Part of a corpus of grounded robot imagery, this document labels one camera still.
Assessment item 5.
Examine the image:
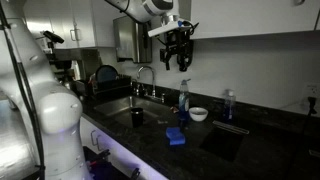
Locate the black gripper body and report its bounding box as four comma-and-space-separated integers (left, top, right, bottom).
166, 30, 192, 58

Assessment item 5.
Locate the black bottle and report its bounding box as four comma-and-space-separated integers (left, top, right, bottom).
130, 107, 143, 128

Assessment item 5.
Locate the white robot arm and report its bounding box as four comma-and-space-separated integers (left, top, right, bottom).
0, 0, 93, 180

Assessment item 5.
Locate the blue dish soap bottle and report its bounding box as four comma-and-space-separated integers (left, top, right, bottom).
179, 80, 189, 121

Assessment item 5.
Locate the clear blue soap bottle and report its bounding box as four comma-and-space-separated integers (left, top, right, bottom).
223, 90, 236, 121

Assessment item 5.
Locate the steel sink basin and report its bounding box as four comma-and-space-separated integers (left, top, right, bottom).
94, 96, 170, 128

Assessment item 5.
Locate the steel paper towel dispenser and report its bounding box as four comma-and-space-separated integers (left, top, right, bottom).
113, 16, 152, 64

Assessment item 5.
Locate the chrome faucet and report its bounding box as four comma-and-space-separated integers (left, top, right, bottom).
135, 65, 166, 104

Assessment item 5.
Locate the white upper cabinet right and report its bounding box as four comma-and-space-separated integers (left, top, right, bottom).
191, 0, 320, 39

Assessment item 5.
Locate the white cabinet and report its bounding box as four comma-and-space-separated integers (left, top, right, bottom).
191, 0, 320, 39
23, 0, 120, 49

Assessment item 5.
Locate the white bowl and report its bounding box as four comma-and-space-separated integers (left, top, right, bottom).
189, 107, 208, 122

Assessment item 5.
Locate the dark blue plate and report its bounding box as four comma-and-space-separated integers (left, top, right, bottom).
95, 65, 118, 83

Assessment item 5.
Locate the black dish rack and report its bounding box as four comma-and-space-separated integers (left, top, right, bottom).
88, 74, 131, 98

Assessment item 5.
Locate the blue sponge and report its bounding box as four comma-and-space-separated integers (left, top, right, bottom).
166, 127, 185, 145

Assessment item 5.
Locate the white upper cabinet left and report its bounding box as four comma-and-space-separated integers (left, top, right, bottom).
23, 0, 120, 49

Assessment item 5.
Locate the coffee machine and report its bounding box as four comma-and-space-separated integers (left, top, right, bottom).
43, 31, 81, 91

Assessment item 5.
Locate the white lower cabinet drawer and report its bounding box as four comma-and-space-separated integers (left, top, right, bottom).
80, 117, 168, 180

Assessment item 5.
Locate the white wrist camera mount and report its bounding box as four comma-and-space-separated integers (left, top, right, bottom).
148, 21, 191, 37

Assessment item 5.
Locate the white wall outlet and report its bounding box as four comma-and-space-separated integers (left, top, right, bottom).
305, 83, 320, 98

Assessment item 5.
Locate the black power plug cable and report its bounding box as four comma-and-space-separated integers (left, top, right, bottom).
299, 96, 318, 141

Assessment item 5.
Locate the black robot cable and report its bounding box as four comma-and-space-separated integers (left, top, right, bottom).
0, 1, 46, 180

